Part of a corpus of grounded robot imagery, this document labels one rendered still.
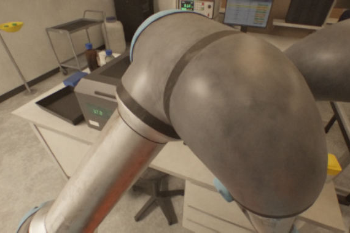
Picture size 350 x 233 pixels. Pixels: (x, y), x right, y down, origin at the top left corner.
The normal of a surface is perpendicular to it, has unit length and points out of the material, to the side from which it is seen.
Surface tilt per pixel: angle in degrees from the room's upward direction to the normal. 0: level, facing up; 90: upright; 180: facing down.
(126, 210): 0
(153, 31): 44
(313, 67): 82
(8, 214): 0
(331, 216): 0
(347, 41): 53
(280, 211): 94
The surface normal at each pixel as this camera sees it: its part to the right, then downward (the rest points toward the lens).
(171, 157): 0.00, -0.77
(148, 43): -0.69, -0.31
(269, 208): -0.18, 0.73
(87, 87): -0.29, -0.04
